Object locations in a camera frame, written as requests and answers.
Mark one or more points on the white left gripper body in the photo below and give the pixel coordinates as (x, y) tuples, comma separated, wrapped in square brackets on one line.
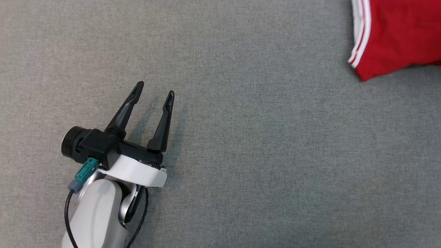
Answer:
[(137, 170)]

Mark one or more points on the red basketball jersey number 23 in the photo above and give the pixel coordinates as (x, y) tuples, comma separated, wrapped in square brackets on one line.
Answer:
[(399, 34)]

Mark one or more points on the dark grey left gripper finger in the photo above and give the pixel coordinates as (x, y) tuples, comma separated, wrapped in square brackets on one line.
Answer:
[(125, 110), (162, 127)]

